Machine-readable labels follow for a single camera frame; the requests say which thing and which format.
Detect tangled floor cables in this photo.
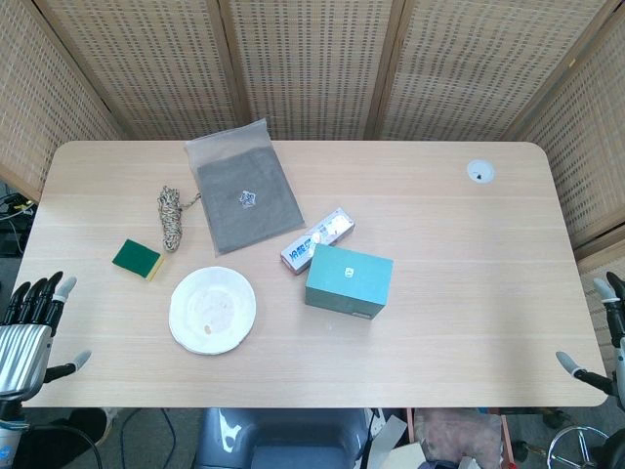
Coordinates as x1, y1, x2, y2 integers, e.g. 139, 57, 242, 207
0, 192, 36, 256

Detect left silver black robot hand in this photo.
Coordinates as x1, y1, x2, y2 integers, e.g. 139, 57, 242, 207
0, 271, 93, 416

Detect green yellow sponge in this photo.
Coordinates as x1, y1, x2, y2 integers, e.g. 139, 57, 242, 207
111, 237, 166, 283

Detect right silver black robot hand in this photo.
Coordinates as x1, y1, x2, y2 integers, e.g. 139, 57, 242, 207
555, 271, 625, 409

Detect beige cardboard piece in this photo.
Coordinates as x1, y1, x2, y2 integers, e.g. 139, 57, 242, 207
364, 413, 409, 465

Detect grey table cable grommet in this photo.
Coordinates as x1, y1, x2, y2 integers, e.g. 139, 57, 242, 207
465, 158, 496, 185

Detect white round plate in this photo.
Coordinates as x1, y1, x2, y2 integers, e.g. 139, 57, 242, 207
168, 266, 258, 357

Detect grey cloth in plastic bag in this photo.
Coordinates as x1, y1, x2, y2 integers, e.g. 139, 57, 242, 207
184, 118, 308, 259

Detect braided rope bundle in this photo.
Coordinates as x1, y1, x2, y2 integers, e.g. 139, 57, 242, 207
155, 184, 202, 254

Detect chrome stool base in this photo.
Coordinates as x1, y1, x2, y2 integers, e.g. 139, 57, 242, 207
546, 423, 612, 469

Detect white pink toothpaste box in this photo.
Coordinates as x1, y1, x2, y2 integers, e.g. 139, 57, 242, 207
280, 207, 356, 276

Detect woven bamboo folding screen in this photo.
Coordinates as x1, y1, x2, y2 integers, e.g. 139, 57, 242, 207
0, 0, 625, 265

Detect teal cardboard box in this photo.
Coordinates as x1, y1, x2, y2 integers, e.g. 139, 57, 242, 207
305, 243, 395, 321

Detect pink plastic bag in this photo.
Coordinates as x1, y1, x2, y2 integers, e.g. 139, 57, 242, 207
413, 408, 514, 465

